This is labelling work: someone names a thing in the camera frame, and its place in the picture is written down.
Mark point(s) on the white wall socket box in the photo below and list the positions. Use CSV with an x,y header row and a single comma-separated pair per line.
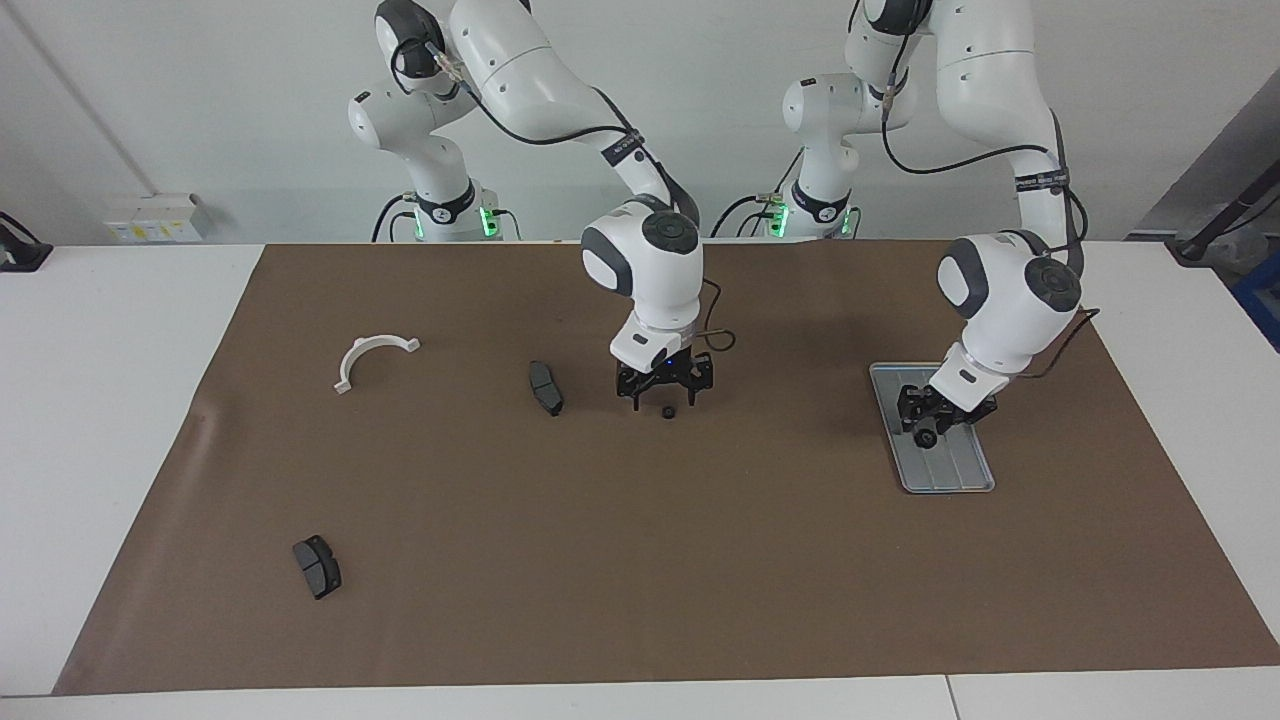
x,y
150,225

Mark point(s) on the black stand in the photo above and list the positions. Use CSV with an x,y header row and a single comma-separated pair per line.
x,y
1200,245

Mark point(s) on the long dark brake pad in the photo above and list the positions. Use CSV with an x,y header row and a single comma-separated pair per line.
x,y
545,390

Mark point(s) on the silver metal tray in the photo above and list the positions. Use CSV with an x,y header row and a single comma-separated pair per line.
x,y
950,470

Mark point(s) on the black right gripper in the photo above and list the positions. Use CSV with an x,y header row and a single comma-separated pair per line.
x,y
665,372

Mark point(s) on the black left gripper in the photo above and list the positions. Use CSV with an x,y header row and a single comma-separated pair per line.
x,y
965,412

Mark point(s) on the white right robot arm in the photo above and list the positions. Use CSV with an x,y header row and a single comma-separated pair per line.
x,y
650,270

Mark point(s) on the black table clamp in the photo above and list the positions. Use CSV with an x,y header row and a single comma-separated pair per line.
x,y
20,255

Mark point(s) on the brown table mat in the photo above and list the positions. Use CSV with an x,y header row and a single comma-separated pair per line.
x,y
700,550

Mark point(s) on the white curved plastic bracket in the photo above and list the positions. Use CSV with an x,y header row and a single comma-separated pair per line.
x,y
352,358

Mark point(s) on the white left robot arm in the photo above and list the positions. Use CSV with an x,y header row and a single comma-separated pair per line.
x,y
1010,300

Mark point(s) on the blue box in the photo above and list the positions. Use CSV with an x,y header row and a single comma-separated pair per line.
x,y
1262,300

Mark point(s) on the grey panel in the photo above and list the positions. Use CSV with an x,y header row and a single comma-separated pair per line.
x,y
1200,170

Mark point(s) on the short dark brake pad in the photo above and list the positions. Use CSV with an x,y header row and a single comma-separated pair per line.
x,y
318,570

